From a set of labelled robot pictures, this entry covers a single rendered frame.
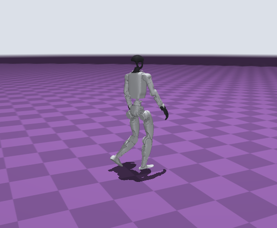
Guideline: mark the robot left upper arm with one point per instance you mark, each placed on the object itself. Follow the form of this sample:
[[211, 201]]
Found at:
[[126, 90]]

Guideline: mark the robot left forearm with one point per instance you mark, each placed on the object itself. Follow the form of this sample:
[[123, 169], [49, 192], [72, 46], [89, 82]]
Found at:
[[128, 99]]

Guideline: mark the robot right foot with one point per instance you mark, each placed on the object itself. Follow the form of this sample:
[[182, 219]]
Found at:
[[147, 166]]

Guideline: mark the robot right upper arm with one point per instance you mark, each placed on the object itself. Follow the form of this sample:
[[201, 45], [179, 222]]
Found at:
[[148, 79]]

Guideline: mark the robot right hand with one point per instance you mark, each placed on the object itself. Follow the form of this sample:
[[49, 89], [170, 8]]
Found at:
[[165, 111]]

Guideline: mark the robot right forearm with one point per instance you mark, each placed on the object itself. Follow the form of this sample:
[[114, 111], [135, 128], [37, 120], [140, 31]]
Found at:
[[158, 100]]

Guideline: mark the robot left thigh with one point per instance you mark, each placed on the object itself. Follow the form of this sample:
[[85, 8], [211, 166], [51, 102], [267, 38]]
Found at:
[[134, 123]]

